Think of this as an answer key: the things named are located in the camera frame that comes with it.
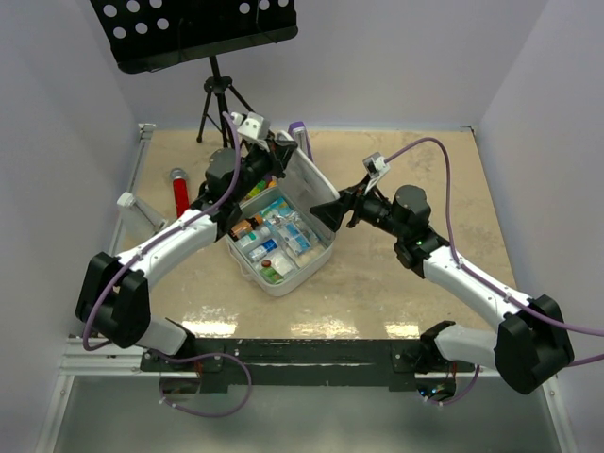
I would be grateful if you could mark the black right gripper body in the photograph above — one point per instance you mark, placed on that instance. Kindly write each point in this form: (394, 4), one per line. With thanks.
(377, 212)

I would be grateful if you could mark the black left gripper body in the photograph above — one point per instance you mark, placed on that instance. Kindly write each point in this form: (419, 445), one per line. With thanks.
(258, 164)

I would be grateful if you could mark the clear bag with wipes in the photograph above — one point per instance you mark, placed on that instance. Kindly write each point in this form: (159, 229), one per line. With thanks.
(295, 234)

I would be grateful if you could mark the grey medicine case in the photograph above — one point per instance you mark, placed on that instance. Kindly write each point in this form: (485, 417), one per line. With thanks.
(303, 187)

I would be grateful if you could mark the brown bottle orange cap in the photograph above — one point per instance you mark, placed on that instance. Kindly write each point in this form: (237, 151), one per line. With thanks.
(245, 226)

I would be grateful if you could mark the white green tube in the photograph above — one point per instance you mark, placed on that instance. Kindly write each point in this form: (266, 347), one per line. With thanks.
(254, 239)

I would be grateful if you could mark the small white blue bottle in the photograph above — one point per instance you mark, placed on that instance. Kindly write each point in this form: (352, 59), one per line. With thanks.
(262, 250)

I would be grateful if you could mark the white gauze packet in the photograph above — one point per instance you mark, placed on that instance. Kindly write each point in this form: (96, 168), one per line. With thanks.
(282, 264)

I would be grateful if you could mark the small green packet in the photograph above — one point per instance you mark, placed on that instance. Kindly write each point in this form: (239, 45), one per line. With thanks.
(270, 275)

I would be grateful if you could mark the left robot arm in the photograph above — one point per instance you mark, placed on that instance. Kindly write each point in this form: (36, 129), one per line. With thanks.
(114, 299)

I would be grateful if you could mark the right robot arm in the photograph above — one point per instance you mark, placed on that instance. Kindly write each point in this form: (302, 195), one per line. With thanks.
(525, 343)

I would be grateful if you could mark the colourful toy block train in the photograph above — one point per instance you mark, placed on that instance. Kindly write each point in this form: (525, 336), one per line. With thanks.
(266, 183)

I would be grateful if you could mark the purple metronome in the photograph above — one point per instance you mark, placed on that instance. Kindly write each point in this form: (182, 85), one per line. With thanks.
(300, 134)

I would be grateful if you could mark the red toy microphone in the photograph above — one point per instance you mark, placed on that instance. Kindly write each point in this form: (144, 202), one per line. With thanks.
(179, 180)

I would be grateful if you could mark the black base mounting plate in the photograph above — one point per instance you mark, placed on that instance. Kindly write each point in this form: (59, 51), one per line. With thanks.
(229, 362)

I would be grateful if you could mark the black music stand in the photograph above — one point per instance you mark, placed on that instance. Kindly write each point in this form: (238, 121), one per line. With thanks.
(149, 36)

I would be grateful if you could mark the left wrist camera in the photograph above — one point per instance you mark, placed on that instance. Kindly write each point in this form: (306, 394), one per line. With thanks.
(252, 127)

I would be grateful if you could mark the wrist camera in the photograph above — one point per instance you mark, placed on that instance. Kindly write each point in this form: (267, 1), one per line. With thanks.
(252, 127)
(376, 167)

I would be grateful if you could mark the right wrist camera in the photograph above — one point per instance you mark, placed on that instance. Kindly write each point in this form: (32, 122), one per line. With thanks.
(376, 167)

